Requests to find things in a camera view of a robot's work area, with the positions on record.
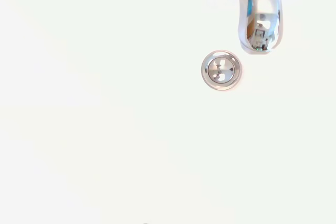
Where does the chrome faucet spout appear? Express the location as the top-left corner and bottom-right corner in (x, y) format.
(234, 0), (285, 55)

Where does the chrome sink drain stopper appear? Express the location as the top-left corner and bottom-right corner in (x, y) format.
(201, 49), (243, 91)

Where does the white ceramic sink basin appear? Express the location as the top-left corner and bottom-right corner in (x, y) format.
(0, 0), (336, 224)

